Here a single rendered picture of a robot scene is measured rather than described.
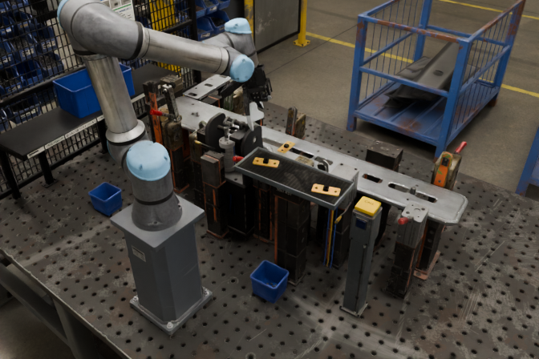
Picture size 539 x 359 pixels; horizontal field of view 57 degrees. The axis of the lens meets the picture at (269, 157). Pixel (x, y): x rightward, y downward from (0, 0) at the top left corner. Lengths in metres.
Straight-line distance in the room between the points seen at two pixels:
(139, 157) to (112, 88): 0.20
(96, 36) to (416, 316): 1.34
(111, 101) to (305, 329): 0.96
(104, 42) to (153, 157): 0.36
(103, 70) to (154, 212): 0.42
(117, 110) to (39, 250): 0.90
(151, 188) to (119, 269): 0.63
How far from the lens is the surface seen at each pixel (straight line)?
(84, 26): 1.27
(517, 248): 2.24
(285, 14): 5.36
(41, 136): 2.24
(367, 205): 1.51
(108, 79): 1.42
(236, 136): 1.80
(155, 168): 1.42
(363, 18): 3.70
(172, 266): 1.60
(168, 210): 1.51
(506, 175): 3.92
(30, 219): 2.36
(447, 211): 1.82
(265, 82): 1.64
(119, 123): 1.49
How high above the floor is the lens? 2.11
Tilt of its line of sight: 34 degrees down
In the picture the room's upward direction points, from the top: straight up
